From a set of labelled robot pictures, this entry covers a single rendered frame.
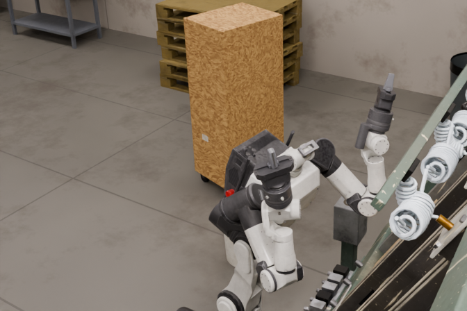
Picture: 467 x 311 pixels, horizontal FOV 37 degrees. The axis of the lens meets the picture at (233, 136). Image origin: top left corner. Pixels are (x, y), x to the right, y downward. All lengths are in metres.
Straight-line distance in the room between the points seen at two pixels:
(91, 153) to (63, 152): 0.23
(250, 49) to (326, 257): 1.40
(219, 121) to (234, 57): 0.46
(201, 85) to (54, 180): 1.45
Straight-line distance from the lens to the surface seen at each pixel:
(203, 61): 4.57
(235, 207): 2.38
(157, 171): 5.32
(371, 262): 2.83
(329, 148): 2.66
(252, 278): 2.82
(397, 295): 1.83
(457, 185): 1.99
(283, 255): 2.25
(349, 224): 3.11
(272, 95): 4.74
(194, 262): 4.33
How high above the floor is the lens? 2.59
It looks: 27 degrees down
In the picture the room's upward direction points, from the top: 3 degrees counter-clockwise
